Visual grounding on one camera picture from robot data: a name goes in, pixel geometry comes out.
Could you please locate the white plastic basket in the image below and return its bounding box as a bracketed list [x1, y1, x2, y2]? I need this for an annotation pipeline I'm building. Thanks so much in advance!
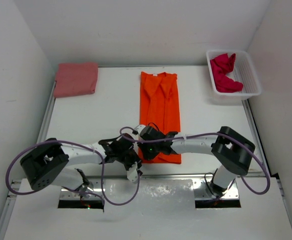
[206, 50, 262, 103]

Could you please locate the salmon pink t shirt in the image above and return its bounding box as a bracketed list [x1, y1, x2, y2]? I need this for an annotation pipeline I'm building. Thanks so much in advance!
[54, 62, 98, 98]

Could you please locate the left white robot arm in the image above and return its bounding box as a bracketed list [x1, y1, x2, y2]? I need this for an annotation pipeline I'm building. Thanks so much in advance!
[20, 134, 142, 192]

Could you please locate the metal base plate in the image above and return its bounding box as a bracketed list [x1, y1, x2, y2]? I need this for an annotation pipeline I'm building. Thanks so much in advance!
[193, 177, 239, 201]
[59, 178, 104, 201]

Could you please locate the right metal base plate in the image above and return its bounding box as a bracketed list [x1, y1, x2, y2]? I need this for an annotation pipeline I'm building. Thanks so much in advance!
[193, 177, 239, 201]

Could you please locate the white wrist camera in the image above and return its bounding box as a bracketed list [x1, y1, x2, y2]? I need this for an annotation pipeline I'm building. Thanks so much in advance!
[127, 162, 143, 183]
[132, 124, 146, 136]

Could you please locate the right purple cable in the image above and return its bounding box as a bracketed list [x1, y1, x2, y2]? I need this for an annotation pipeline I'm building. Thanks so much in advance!
[119, 126, 271, 201]

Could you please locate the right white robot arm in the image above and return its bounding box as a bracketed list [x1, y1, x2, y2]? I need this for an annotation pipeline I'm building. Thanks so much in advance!
[135, 124, 255, 198]

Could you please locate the magenta crumpled t shirt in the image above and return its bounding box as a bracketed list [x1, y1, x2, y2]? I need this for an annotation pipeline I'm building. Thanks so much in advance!
[210, 53, 243, 93]

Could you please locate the black thin cable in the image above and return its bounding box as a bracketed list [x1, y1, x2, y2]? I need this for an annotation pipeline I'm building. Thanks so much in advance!
[203, 172, 215, 197]

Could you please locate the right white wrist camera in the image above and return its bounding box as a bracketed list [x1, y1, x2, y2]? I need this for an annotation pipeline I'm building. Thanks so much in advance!
[132, 124, 146, 136]

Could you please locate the white foam front board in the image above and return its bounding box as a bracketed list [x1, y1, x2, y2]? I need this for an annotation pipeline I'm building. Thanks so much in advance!
[5, 179, 292, 240]

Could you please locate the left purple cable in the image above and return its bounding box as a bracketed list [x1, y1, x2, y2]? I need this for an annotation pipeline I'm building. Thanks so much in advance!
[5, 139, 141, 206]

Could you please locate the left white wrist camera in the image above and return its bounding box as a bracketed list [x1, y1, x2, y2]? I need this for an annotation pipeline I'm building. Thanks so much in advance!
[127, 162, 143, 183]

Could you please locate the orange t shirt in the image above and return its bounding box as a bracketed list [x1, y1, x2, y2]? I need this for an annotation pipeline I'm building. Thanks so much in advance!
[137, 71, 182, 165]

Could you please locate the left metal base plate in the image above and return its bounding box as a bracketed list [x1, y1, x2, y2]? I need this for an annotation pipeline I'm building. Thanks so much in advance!
[59, 178, 104, 201]

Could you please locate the purple cable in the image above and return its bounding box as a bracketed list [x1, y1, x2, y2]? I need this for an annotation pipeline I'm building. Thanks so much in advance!
[5, 139, 141, 206]
[119, 126, 271, 201]

